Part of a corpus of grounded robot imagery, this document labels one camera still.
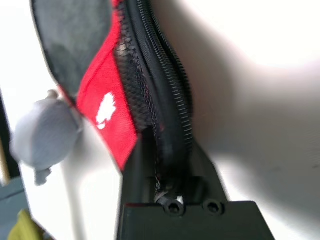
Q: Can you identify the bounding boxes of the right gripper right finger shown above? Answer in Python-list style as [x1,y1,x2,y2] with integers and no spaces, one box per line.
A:
[189,146,230,202]

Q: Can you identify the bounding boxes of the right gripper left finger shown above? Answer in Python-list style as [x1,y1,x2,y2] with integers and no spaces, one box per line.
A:
[121,129,161,207]

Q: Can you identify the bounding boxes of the black red paddle case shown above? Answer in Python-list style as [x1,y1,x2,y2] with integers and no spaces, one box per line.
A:
[29,0,198,201]

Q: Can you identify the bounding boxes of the white blue plush keychain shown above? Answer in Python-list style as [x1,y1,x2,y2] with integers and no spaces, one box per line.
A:
[9,89,85,187]

